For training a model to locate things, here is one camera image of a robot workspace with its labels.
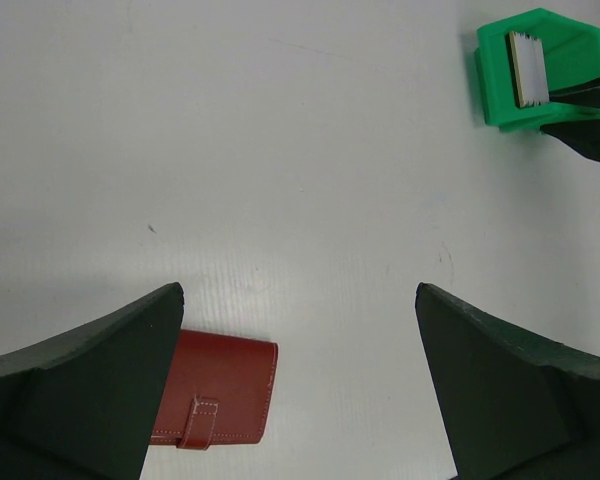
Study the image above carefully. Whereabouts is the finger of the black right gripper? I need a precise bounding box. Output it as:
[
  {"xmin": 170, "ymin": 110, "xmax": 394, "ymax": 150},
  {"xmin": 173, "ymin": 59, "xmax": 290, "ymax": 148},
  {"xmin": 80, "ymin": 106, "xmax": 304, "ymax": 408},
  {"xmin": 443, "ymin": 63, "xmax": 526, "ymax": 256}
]
[
  {"xmin": 549, "ymin": 77, "xmax": 600, "ymax": 108},
  {"xmin": 540, "ymin": 119, "xmax": 600, "ymax": 163}
]

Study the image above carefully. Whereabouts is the green plastic bin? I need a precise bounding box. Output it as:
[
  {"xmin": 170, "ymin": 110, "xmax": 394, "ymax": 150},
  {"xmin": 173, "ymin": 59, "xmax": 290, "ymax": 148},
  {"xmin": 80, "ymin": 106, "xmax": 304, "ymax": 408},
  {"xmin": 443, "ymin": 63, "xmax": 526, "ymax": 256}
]
[{"xmin": 475, "ymin": 8, "xmax": 600, "ymax": 132}]

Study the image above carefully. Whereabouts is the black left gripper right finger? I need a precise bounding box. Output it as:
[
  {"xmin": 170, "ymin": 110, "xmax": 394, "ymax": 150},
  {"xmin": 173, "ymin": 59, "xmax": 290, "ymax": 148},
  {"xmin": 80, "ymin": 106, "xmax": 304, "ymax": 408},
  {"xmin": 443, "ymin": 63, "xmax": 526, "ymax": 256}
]
[{"xmin": 415, "ymin": 283, "xmax": 600, "ymax": 479}]

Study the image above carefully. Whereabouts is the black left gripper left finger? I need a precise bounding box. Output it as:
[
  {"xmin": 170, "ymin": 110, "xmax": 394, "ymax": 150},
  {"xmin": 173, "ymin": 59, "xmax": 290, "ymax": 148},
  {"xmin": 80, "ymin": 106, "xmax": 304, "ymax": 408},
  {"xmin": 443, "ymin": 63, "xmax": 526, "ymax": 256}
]
[{"xmin": 0, "ymin": 283, "xmax": 184, "ymax": 479}]

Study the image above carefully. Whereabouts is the white card stack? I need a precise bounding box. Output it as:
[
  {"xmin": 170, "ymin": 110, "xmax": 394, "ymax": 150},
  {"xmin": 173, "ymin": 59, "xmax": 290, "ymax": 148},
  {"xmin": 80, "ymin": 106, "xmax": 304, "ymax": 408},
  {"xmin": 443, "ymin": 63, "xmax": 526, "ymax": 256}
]
[{"xmin": 506, "ymin": 31, "xmax": 550, "ymax": 108}]

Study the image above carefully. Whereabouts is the red leather card holder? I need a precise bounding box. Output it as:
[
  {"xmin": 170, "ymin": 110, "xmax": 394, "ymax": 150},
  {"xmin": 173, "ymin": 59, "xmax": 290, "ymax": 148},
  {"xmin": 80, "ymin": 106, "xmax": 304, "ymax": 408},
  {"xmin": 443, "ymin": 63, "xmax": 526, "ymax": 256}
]
[{"xmin": 150, "ymin": 330, "xmax": 278, "ymax": 451}]

